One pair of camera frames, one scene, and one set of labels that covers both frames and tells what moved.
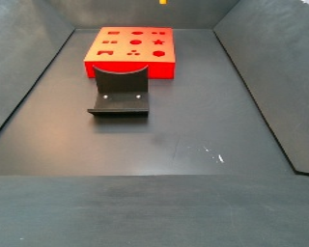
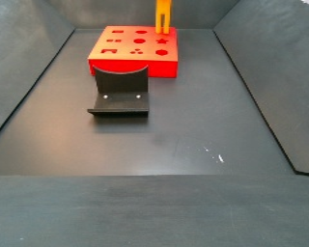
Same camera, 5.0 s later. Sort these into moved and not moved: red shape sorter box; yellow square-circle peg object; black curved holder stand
Moved: yellow square-circle peg object
Not moved: red shape sorter box; black curved holder stand
